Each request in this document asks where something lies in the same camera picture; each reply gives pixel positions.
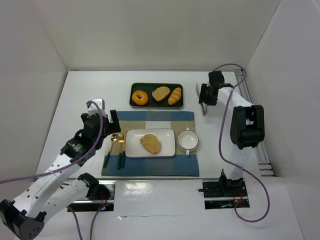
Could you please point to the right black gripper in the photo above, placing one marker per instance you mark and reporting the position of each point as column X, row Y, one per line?
column 206, row 94

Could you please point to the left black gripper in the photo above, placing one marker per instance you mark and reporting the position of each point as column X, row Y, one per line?
column 100, row 124

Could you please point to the metal food tongs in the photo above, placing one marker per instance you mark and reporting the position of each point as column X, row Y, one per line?
column 204, row 107

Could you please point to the brown bread slice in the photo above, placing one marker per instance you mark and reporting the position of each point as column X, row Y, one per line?
column 160, row 93
column 151, row 143

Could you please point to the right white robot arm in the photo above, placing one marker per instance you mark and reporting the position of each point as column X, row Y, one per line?
column 247, row 127

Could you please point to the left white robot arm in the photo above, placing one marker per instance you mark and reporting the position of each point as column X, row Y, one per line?
column 27, row 214

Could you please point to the golden bread roll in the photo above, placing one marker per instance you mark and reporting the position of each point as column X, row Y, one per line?
column 175, row 96

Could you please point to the orange bagel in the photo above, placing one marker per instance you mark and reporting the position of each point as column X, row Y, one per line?
column 140, row 97

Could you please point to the white rectangular plate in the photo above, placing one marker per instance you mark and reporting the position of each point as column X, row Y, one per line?
column 134, row 148

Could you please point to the dark green serving tray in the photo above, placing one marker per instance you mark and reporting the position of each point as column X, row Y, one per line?
column 148, row 88

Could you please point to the blue beige checked placemat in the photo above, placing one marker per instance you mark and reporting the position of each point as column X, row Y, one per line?
column 178, row 165

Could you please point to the gold spoon green handle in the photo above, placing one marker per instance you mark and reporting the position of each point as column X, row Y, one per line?
column 114, row 139

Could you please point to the gold fork green handle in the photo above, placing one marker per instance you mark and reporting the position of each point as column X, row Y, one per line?
column 120, row 156

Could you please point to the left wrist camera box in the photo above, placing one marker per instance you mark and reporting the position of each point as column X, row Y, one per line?
column 96, row 106

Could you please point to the gold knife green handle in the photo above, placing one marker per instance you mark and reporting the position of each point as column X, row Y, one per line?
column 123, row 155

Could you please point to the white two-handled soup bowl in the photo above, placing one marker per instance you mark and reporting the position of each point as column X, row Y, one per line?
column 187, row 141

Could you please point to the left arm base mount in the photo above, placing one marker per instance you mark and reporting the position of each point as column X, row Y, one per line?
column 103, row 200

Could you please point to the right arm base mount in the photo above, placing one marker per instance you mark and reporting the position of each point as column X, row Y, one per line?
column 218, row 197

